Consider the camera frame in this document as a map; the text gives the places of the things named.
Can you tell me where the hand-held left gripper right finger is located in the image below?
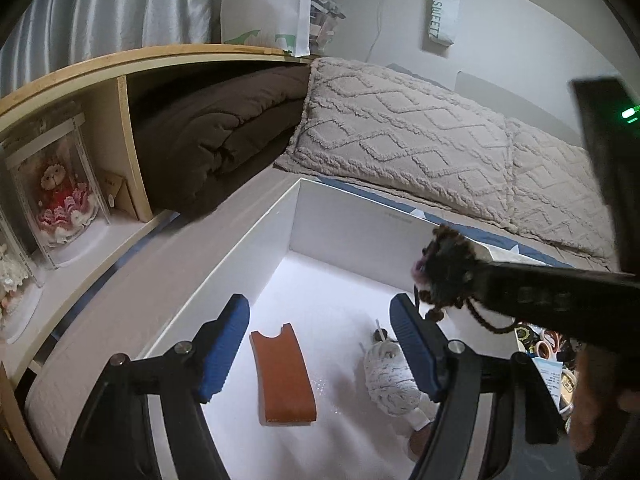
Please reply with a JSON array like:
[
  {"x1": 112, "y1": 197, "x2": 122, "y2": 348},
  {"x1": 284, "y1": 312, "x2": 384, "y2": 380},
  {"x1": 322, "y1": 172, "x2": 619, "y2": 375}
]
[{"x1": 389, "y1": 294, "x2": 583, "y2": 480}]

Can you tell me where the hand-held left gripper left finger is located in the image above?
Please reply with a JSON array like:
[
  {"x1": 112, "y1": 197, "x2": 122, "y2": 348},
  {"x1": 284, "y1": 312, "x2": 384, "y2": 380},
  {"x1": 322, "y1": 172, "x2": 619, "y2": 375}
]
[{"x1": 60, "y1": 294, "x2": 251, "y2": 480}]

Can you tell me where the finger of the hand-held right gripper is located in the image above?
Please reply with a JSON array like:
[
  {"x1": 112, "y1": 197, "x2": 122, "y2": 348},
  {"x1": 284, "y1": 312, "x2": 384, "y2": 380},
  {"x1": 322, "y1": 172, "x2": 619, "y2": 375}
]
[{"x1": 470, "y1": 259, "x2": 517, "y2": 319}]

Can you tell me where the white textured bundle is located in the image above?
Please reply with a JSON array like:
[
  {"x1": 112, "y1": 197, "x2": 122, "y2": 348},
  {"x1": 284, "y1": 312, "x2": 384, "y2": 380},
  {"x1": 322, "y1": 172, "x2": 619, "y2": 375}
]
[{"x1": 361, "y1": 327, "x2": 432, "y2": 417}]

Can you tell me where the dark beaded hair accessory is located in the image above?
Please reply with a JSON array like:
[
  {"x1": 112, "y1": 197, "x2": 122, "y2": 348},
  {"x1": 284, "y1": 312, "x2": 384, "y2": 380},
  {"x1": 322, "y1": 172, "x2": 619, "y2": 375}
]
[{"x1": 410, "y1": 225, "x2": 521, "y2": 334}]

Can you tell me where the brown leather case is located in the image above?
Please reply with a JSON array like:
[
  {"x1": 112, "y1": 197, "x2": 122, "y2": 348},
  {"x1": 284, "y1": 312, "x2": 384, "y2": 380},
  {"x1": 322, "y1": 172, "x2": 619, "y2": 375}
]
[{"x1": 249, "y1": 322, "x2": 319, "y2": 427}]

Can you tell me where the white storage box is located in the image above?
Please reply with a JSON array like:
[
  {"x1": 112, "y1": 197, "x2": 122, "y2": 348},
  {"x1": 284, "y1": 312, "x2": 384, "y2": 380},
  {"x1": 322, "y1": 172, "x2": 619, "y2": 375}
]
[{"x1": 132, "y1": 176, "x2": 546, "y2": 480}]

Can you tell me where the person's right hand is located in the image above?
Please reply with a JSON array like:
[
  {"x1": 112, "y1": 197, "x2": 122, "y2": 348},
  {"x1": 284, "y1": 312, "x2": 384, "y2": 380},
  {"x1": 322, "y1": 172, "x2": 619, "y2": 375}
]
[{"x1": 570, "y1": 349, "x2": 637, "y2": 454}]

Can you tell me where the brown tape roll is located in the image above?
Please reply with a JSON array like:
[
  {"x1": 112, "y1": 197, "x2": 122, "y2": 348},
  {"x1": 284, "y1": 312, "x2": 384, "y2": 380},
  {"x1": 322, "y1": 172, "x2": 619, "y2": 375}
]
[{"x1": 407, "y1": 422, "x2": 436, "y2": 461}]

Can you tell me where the round beige tin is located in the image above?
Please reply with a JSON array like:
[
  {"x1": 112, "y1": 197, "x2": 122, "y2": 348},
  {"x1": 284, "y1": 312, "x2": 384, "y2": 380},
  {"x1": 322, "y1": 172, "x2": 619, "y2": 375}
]
[{"x1": 555, "y1": 380, "x2": 576, "y2": 418}]

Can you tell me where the small kraft paper box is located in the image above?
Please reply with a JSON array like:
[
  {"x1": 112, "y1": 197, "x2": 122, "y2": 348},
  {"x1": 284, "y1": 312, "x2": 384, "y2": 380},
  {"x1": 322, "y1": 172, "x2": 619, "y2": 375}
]
[{"x1": 100, "y1": 170, "x2": 138, "y2": 221}]

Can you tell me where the large beige textured pillow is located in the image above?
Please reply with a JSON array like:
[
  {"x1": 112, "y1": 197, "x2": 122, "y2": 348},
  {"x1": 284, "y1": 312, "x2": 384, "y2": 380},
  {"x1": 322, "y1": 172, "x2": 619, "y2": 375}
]
[{"x1": 275, "y1": 57, "x2": 518, "y2": 226}]

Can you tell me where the folded brown blanket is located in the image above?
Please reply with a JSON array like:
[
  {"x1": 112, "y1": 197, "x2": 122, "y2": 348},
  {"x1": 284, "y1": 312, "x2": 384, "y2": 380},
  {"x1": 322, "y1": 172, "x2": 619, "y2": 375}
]
[{"x1": 127, "y1": 65, "x2": 313, "y2": 218}]

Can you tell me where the white doll in clear case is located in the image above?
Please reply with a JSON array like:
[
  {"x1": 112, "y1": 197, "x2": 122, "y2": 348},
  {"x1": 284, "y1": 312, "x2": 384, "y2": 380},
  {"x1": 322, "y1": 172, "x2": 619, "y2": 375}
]
[{"x1": 0, "y1": 245, "x2": 46, "y2": 342}]

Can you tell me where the red doll in clear case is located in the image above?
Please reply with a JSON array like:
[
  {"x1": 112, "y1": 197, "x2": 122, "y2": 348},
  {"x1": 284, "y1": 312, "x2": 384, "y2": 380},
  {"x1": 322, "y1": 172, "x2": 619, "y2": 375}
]
[{"x1": 5, "y1": 105, "x2": 113, "y2": 266}]

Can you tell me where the wooden shelf unit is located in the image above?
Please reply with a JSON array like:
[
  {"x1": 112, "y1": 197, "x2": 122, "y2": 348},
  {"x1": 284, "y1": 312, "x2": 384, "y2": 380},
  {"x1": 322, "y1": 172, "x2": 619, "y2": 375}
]
[{"x1": 0, "y1": 42, "x2": 313, "y2": 480}]

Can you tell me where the pile of clear packets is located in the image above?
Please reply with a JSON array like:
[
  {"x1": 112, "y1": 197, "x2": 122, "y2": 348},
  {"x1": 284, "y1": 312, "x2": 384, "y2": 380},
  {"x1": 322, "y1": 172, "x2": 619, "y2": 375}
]
[{"x1": 310, "y1": 0, "x2": 346, "y2": 56}]

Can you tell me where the white paper bag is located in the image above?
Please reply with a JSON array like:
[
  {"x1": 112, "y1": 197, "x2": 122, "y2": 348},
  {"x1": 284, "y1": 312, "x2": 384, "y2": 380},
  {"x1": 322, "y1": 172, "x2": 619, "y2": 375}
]
[{"x1": 220, "y1": 0, "x2": 313, "y2": 58}]

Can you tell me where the silver curtain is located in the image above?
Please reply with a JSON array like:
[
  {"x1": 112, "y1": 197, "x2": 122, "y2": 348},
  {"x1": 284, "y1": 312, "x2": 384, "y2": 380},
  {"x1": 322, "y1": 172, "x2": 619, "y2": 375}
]
[{"x1": 0, "y1": 0, "x2": 221, "y2": 73}]

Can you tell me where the hanging white wall bag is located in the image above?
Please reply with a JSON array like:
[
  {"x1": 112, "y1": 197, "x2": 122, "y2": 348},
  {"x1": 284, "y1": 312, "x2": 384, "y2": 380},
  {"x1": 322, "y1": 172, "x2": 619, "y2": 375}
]
[{"x1": 425, "y1": 0, "x2": 461, "y2": 51}]

